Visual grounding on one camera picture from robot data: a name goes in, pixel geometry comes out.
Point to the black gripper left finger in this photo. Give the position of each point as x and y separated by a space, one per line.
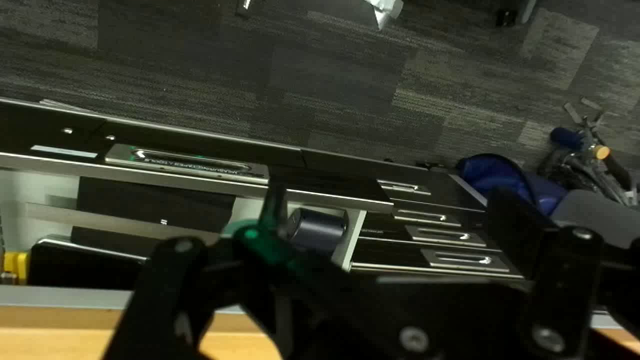
167 293

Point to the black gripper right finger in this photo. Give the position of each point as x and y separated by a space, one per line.
567 286

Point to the yellow object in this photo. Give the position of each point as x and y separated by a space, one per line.
13 264

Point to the scooter with blue grip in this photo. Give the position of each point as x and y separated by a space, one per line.
592 156

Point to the dark blue roll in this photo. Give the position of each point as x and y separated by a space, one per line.
319 230

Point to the black chair caster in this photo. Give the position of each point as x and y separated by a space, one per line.
507 15

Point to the metal chair leg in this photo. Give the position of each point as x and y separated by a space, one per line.
384 11

